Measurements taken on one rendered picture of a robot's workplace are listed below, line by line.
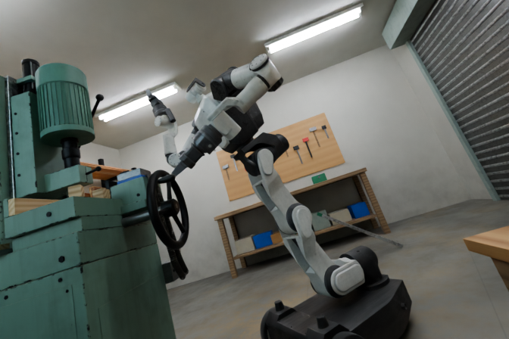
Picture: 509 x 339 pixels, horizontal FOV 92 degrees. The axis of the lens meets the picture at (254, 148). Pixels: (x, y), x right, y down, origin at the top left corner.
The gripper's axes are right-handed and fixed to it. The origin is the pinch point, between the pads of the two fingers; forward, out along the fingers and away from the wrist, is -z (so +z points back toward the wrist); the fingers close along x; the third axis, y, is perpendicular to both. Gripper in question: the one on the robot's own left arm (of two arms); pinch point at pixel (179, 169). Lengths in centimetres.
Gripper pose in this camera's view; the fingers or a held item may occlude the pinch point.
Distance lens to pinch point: 92.6
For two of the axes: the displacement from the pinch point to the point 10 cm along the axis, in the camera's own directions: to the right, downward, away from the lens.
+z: 6.7, -7.3, 1.2
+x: -2.6, -0.8, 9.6
